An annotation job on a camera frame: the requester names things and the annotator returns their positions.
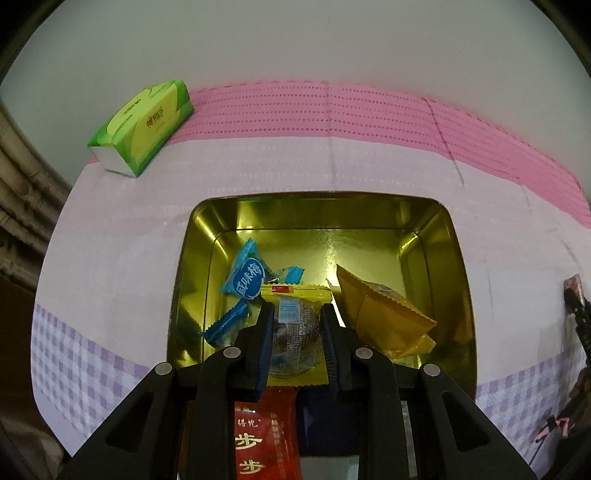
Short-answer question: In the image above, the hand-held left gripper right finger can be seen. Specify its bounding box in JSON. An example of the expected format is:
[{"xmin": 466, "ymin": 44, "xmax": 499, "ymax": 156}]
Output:
[{"xmin": 321, "ymin": 305, "xmax": 539, "ymax": 480}]

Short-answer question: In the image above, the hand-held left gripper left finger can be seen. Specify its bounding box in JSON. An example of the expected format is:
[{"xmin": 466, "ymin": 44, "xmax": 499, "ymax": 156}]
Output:
[{"xmin": 60, "ymin": 302, "xmax": 275, "ymax": 480}]

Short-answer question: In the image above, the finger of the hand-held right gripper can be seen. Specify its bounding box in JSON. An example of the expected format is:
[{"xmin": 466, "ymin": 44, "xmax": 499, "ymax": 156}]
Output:
[{"xmin": 566, "ymin": 291, "xmax": 591, "ymax": 365}]

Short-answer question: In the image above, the yellow-edged clear snack packet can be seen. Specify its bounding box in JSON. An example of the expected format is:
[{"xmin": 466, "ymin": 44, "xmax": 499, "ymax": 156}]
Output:
[{"xmin": 260, "ymin": 284, "xmax": 334, "ymax": 387}]

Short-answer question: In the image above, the maroon snack packet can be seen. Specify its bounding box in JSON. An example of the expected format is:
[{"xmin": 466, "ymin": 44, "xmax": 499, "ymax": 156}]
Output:
[{"xmin": 562, "ymin": 273, "xmax": 584, "ymax": 305}]

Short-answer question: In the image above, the small blue candy packet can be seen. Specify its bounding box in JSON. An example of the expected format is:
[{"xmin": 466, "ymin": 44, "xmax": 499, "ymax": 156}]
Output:
[
  {"xmin": 202, "ymin": 298, "xmax": 253, "ymax": 346},
  {"xmin": 264, "ymin": 266, "xmax": 306, "ymax": 287}
]

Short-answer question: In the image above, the orange-yellow snack packet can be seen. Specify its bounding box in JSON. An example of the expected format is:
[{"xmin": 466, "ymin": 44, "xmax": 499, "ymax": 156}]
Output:
[{"xmin": 335, "ymin": 263, "xmax": 438, "ymax": 361}]

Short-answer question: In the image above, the navy and teal snack packet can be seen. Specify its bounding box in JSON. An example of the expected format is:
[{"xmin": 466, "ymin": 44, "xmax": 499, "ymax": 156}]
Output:
[{"xmin": 295, "ymin": 387, "xmax": 362, "ymax": 459}]

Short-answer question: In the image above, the large blue candy packet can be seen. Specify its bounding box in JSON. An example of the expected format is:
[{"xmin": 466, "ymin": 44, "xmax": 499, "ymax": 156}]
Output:
[{"xmin": 220, "ymin": 239, "xmax": 271, "ymax": 302}]

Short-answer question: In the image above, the red snack packet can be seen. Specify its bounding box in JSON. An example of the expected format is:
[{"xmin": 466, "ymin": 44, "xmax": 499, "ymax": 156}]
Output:
[{"xmin": 232, "ymin": 387, "xmax": 304, "ymax": 480}]

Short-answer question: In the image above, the gold and maroon tin box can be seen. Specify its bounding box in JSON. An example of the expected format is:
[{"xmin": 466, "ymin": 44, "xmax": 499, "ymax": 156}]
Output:
[{"xmin": 167, "ymin": 193, "xmax": 477, "ymax": 480}]

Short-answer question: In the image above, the green tissue pack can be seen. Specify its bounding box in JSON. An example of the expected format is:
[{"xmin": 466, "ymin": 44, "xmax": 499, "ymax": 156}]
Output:
[{"xmin": 88, "ymin": 79, "xmax": 195, "ymax": 178}]

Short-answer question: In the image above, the beige moulded door frame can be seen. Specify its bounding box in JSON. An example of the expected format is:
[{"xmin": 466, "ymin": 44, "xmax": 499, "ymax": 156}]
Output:
[{"xmin": 0, "ymin": 106, "xmax": 72, "ymax": 287}]

